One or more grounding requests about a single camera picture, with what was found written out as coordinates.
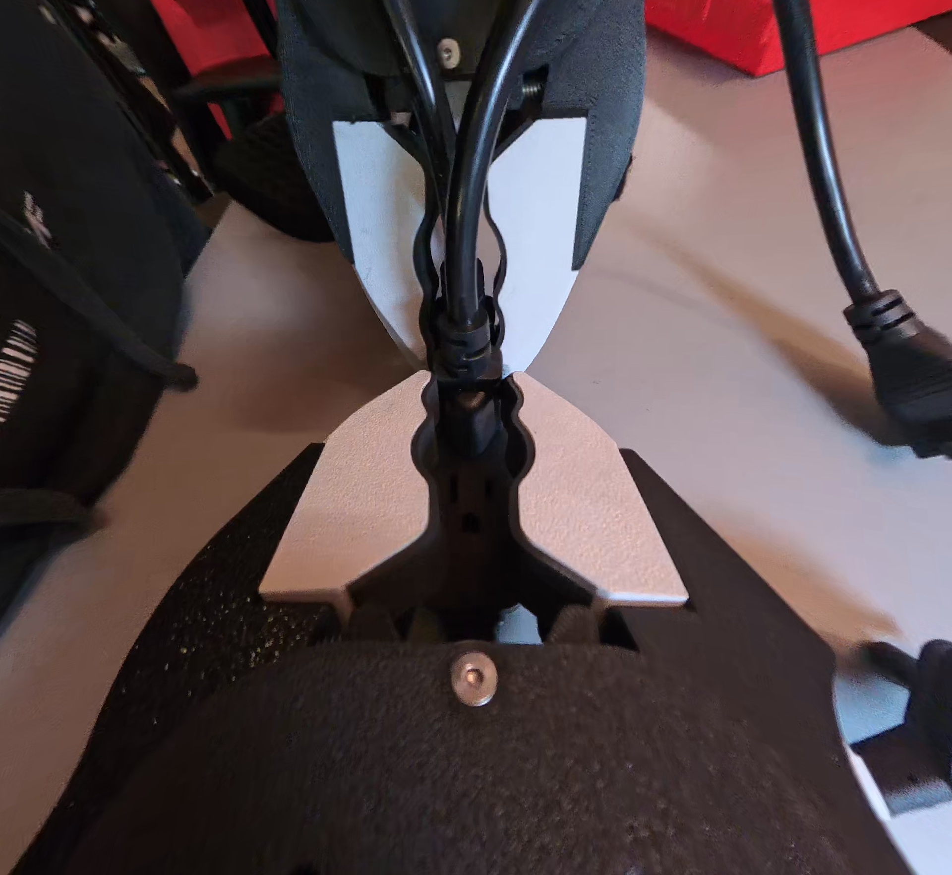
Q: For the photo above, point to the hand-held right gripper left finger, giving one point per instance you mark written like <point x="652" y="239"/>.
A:
<point x="357" y="503"/>

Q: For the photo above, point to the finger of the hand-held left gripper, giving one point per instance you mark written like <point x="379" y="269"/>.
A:
<point x="543" y="220"/>
<point x="379" y="205"/>

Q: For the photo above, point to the black mesh wrist pad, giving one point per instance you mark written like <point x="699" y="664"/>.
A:
<point x="260" y="168"/>

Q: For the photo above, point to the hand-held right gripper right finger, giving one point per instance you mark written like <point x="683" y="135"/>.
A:
<point x="587" y="510"/>

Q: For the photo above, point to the black power strip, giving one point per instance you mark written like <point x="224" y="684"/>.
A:
<point x="472" y="503"/>

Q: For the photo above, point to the red tote bag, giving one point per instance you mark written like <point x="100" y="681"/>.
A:
<point x="216" y="12"/>

